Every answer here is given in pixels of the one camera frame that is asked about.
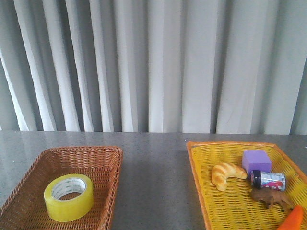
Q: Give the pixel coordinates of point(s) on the yellow clear packing tape roll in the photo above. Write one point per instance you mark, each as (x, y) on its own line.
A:
(69, 197)

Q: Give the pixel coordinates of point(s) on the grey pleated curtain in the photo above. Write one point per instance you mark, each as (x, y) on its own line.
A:
(188, 66)

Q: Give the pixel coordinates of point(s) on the toy croissant bread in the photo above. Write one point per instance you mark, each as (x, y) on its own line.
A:
(222, 171)

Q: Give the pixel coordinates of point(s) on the purple foam block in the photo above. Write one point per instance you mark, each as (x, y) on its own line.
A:
(256, 160)

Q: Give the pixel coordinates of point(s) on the yellow woven plastic basket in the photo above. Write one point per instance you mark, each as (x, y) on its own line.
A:
(234, 209)

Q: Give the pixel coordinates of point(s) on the small labelled jar black lid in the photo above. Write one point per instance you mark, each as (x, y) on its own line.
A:
(272, 180)

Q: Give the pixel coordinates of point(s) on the brown toy boar figure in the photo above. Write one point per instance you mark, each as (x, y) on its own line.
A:
(271, 196)

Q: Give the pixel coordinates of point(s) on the brown wicker basket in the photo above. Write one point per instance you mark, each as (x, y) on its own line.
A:
(25, 208)

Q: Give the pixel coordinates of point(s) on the orange toy carrot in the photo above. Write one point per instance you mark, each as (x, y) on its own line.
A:
(294, 220)

